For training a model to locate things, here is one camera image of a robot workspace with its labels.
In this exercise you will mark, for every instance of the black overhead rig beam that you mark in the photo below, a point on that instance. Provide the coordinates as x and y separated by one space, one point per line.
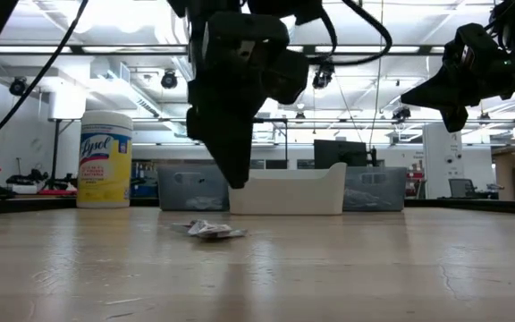
105 49

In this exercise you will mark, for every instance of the white rectangular ceiling duct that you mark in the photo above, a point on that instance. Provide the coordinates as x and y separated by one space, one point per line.
141 103

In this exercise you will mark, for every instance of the translucent grey plastic bin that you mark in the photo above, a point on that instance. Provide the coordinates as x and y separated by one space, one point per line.
190 192
376 188

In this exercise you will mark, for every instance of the white pillar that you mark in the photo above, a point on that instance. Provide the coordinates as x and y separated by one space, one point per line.
441 161

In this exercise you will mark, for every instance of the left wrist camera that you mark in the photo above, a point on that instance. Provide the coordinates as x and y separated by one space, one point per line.
291 76

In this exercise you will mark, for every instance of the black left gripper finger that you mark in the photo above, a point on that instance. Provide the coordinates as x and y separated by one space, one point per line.
233 156

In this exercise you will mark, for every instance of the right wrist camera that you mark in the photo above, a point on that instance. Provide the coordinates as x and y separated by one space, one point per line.
472 47

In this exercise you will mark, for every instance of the crumpled grey-white packet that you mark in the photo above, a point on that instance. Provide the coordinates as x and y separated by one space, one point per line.
213 230

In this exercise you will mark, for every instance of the blue storage shelf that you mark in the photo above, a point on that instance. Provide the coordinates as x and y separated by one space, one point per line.
143 183

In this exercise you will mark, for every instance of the black monitor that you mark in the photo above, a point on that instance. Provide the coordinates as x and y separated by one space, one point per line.
340 154

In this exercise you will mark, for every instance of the white light panel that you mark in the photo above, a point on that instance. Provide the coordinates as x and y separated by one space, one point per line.
67 105

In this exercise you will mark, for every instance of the white plastic bin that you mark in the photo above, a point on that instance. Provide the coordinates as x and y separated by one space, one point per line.
293 192

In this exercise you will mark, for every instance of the black light stand pole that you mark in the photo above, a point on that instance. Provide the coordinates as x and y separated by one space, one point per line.
56 156

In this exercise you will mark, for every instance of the background black robot arms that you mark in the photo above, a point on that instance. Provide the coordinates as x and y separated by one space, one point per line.
29 179

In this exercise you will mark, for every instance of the dark office chair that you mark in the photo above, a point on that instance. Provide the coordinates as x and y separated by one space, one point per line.
461 188

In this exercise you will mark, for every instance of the black ceiling spotlight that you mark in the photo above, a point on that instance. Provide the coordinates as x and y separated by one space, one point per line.
18 87
169 80
401 112
322 78

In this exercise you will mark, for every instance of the yellow Lysol wipes canister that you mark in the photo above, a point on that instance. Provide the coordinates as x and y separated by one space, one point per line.
105 170

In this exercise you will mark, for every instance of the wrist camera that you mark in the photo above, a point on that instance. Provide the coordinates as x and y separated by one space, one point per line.
291 76
472 47

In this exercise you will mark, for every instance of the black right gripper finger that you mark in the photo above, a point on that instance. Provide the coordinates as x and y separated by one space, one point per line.
445 105
436 87

